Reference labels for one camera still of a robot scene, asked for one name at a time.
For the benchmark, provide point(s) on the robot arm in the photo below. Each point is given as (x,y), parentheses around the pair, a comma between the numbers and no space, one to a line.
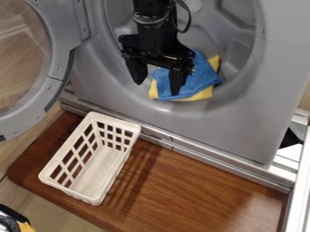
(151,12)

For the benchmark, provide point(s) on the washing machine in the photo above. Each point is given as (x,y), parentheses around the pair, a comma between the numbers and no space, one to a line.
(169,75)

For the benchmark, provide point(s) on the yellow cloth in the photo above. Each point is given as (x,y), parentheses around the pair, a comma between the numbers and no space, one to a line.
(204,92)

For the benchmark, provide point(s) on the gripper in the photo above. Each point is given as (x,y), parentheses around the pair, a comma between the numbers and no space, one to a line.
(155,50)

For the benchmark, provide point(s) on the white basket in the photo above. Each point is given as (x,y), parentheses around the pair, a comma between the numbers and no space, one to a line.
(91,157)

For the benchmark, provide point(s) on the blue cloth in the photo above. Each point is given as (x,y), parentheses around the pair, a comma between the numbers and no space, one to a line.
(196,76)

